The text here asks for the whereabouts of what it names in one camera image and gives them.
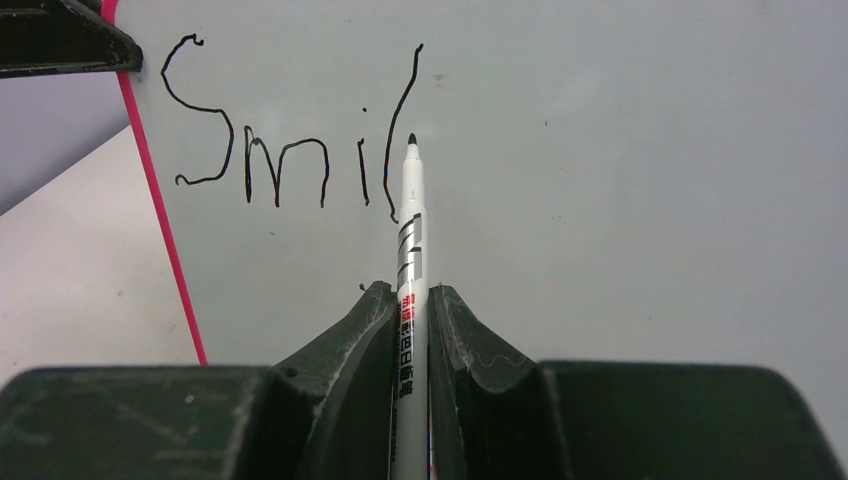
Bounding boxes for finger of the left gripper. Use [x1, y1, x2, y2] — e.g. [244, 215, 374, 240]
[1, 0, 143, 79]

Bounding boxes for white whiteboard marker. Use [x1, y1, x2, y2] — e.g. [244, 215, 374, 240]
[390, 134, 430, 479]

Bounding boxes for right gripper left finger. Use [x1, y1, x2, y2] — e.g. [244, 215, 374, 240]
[1, 281, 396, 479]

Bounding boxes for pink framed whiteboard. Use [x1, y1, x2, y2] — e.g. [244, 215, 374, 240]
[103, 1, 847, 455]

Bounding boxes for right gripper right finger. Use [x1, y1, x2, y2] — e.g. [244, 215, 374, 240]
[428, 286, 845, 479]

